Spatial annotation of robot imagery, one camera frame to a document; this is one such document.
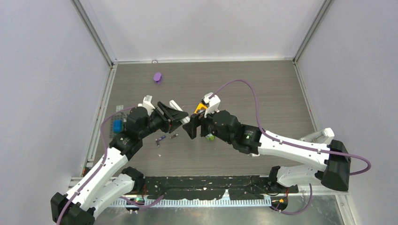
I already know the white remote control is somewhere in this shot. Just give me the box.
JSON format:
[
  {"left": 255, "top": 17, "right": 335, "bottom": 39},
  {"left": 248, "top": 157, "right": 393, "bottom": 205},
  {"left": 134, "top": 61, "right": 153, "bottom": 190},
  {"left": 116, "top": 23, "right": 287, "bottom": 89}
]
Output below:
[{"left": 169, "top": 100, "right": 190, "bottom": 124}]

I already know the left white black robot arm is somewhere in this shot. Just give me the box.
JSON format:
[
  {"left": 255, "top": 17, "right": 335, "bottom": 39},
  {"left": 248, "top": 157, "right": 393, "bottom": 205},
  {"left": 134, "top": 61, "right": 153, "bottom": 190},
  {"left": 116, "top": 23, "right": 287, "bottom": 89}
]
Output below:
[{"left": 50, "top": 101, "right": 189, "bottom": 225}]

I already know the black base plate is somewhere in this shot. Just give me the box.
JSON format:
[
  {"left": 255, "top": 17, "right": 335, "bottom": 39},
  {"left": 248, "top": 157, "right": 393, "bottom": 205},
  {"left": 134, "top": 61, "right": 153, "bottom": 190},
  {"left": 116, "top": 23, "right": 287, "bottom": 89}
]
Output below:
[{"left": 129, "top": 175, "right": 299, "bottom": 200}]

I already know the grey lego baseplate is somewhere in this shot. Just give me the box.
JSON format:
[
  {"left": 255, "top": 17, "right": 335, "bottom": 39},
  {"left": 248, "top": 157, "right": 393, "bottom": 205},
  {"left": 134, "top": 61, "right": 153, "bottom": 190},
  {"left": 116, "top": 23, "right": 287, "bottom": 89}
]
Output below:
[{"left": 109, "top": 112, "right": 127, "bottom": 138}]

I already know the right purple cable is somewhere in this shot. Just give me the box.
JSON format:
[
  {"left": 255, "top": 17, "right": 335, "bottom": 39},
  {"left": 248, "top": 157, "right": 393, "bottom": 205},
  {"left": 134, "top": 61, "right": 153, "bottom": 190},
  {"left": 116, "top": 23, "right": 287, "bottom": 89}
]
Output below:
[{"left": 210, "top": 79, "right": 372, "bottom": 176}]

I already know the yellow triangular toy block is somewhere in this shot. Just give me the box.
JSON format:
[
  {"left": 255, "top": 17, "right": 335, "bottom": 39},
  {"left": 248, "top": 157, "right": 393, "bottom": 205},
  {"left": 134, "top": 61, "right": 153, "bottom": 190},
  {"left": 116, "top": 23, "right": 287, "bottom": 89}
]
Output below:
[{"left": 194, "top": 103, "right": 207, "bottom": 114}]

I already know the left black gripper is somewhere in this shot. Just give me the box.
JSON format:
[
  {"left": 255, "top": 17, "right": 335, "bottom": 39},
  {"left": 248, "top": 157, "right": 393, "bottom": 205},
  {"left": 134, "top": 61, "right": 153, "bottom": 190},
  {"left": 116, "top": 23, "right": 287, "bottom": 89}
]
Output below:
[{"left": 139, "top": 102, "right": 187, "bottom": 139}]

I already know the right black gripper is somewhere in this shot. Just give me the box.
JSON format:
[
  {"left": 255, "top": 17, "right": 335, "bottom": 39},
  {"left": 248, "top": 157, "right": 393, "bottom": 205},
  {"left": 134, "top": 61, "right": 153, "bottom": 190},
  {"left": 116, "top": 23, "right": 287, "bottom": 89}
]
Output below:
[{"left": 183, "top": 105, "right": 234, "bottom": 145}]

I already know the blue lego brick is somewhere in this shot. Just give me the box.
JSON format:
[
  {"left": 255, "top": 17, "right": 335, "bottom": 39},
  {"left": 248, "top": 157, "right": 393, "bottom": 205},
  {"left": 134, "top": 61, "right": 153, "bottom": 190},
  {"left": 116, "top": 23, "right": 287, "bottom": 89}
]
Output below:
[{"left": 112, "top": 120, "right": 123, "bottom": 134}]

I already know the green monster toy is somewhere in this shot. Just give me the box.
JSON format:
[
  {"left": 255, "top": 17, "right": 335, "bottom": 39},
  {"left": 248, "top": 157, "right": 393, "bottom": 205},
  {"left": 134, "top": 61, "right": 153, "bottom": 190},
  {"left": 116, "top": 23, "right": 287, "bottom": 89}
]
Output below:
[{"left": 205, "top": 134, "right": 215, "bottom": 141}]

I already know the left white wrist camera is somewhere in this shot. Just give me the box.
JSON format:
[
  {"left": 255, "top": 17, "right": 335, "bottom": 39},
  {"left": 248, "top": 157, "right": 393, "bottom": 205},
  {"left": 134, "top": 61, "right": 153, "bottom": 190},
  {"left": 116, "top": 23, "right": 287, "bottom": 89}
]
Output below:
[{"left": 142, "top": 95, "right": 155, "bottom": 116}]

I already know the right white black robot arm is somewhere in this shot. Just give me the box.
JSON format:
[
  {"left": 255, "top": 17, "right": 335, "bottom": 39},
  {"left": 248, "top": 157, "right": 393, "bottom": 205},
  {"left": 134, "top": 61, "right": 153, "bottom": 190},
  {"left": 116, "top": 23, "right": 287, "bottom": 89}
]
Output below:
[{"left": 182, "top": 110, "right": 351, "bottom": 192}]

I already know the purple plastic cap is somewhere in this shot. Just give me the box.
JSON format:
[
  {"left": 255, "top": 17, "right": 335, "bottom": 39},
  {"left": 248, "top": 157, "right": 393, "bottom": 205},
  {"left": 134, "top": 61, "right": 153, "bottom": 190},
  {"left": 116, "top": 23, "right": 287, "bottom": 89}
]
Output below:
[{"left": 153, "top": 72, "right": 162, "bottom": 84}]

